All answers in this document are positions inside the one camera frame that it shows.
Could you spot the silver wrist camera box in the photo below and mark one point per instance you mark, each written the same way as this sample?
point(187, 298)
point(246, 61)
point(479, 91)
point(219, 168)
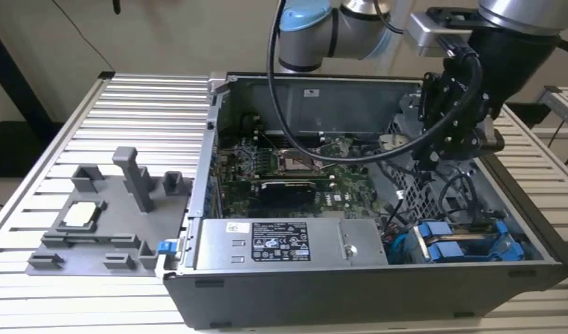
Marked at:
point(426, 35)

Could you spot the black graphics card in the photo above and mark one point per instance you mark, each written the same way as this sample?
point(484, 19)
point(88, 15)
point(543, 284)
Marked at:
point(288, 193)

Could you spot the silver power supply unit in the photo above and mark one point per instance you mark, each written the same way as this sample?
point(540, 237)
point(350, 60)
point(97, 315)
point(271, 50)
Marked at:
point(288, 241)

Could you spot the black open PC case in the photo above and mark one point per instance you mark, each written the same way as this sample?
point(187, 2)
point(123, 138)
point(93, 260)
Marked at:
point(339, 295)

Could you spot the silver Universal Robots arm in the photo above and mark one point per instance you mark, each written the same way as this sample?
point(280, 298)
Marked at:
point(307, 45)

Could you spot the blue disk carrier tab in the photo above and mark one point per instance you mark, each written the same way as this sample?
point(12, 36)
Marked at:
point(446, 251)

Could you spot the silver CPU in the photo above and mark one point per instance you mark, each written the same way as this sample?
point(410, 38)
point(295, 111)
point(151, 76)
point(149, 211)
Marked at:
point(80, 213)

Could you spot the silver metal bracket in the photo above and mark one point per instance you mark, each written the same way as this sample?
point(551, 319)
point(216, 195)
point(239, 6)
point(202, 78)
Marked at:
point(388, 141)

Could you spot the green motherboard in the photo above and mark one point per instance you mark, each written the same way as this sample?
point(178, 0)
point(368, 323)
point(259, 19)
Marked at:
point(344, 188)

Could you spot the grey perforated disk bay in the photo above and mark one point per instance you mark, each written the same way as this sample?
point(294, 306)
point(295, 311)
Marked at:
point(414, 195)

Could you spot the grey parts rack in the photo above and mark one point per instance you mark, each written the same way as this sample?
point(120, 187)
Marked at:
point(112, 222)

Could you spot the blue case latch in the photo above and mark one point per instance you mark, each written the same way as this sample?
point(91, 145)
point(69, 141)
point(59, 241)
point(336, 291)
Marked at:
point(165, 247)

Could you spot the CPU socket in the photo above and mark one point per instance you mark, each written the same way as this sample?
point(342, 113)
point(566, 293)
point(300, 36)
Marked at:
point(291, 163)

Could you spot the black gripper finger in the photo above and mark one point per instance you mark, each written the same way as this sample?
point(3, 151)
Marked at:
point(451, 146)
point(434, 97)

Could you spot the hard disk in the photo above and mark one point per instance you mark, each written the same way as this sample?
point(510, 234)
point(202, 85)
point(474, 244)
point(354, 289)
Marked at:
point(439, 230)

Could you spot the black table frame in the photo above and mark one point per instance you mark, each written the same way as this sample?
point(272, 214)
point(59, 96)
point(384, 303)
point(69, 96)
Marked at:
point(15, 80)

